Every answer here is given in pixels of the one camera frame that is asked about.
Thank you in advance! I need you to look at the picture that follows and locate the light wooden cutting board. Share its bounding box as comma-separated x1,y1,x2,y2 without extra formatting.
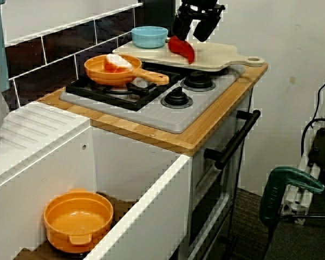
112,40,265,73

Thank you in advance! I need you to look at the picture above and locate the black stove knob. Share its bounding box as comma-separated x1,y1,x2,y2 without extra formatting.
160,87,194,109
180,70,216,92

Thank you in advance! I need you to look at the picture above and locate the white toy oven cabinet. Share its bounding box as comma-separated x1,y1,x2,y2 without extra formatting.
178,78,261,260

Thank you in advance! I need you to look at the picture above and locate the orange toy frying pan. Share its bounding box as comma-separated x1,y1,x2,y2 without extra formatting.
83,54,170,87

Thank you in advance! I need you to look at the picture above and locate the black burner grate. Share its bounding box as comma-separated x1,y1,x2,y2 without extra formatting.
66,61,185,112

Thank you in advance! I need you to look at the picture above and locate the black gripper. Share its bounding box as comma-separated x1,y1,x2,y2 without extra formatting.
172,0,225,43

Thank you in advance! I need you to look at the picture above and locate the white aluminium extrusion bar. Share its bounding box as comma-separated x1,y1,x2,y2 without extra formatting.
280,81,325,225

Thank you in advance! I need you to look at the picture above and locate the red toy chili pepper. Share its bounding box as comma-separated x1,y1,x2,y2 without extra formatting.
167,35,196,65

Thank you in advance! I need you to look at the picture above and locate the light blue plastic bowl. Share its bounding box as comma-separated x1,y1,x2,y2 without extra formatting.
131,25,169,49

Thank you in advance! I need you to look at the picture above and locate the thick black cable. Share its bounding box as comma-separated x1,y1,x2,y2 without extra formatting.
301,118,325,158

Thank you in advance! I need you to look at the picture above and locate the black oven door handle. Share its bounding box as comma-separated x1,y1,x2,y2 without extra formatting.
204,109,262,170

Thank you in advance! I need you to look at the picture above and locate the toy salmon sushi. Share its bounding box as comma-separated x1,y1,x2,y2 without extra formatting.
103,53,133,74

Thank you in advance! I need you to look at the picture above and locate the black leaning panel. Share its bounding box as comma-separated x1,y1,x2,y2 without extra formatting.
142,0,177,38

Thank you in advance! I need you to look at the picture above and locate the green power drill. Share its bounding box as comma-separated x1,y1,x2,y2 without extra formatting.
259,166,325,228

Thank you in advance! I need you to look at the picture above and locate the orange toy pot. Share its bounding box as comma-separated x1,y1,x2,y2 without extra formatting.
43,188,114,254

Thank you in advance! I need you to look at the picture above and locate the thin black cable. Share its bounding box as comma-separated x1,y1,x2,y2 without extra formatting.
313,69,325,121

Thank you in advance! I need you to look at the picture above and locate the grey toy stove panel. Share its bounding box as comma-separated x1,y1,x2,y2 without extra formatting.
59,63,246,135

